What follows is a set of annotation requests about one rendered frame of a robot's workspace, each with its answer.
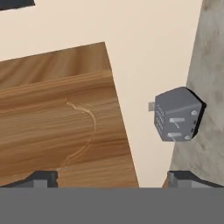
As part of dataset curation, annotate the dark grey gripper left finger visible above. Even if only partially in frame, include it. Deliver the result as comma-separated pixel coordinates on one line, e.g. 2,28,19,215
0,170,59,189

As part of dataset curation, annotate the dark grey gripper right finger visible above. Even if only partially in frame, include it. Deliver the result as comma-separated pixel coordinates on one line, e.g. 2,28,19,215
167,170,224,189

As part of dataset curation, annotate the grey toaster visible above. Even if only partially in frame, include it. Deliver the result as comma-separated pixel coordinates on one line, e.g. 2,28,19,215
148,86,207,144

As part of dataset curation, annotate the black flat panel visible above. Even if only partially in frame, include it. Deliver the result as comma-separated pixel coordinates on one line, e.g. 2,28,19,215
0,0,36,11

